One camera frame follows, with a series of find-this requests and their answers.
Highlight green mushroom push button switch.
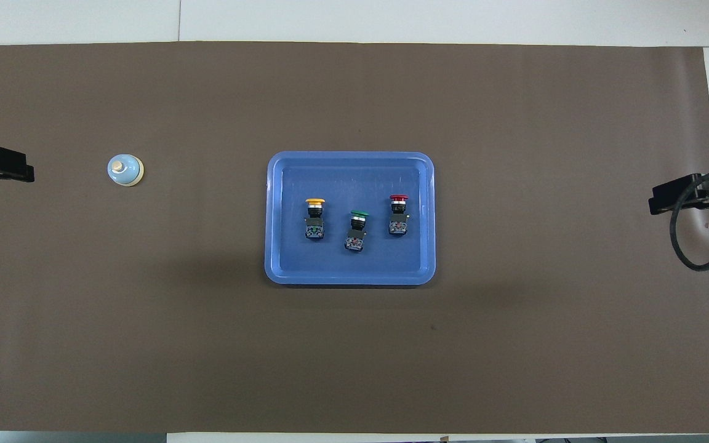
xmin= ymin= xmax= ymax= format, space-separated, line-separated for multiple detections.
xmin=344 ymin=210 xmax=371 ymax=253

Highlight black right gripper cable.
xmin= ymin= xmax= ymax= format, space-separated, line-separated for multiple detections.
xmin=669 ymin=169 xmax=709 ymax=272

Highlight blue plastic tray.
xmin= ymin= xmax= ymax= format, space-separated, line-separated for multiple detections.
xmin=264 ymin=151 xmax=436 ymax=286

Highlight red mushroom push button switch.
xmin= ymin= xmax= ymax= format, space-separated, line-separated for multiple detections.
xmin=388 ymin=194 xmax=410 ymax=237

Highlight brown table mat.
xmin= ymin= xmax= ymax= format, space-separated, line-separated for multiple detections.
xmin=0 ymin=41 xmax=709 ymax=434

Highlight yellow mushroom push button switch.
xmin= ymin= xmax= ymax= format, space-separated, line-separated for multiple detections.
xmin=303 ymin=198 xmax=327 ymax=241

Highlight light blue service bell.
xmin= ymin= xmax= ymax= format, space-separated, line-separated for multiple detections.
xmin=106 ymin=153 xmax=145 ymax=187

